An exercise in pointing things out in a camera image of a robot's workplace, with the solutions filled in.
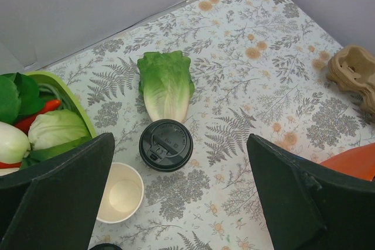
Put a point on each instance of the orange paper bag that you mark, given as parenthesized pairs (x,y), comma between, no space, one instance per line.
(357,162)

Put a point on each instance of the green vegetable tray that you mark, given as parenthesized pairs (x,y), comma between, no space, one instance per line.
(51,87)

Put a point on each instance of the green bok choy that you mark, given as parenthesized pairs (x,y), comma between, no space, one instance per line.
(51,131)

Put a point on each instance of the black plastic cup lid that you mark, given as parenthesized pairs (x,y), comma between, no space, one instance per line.
(165,145)

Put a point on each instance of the floral table mat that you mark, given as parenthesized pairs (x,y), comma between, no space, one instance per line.
(259,66)

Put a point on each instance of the loose green lettuce head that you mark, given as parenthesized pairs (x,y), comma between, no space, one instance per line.
(165,84)

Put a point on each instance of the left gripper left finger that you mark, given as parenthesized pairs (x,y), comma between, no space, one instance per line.
(54,204)

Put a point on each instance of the brown cardboard cup carrier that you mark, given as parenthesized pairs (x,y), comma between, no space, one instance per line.
(352,69)

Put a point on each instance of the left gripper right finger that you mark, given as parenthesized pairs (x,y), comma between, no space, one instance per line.
(308,206)

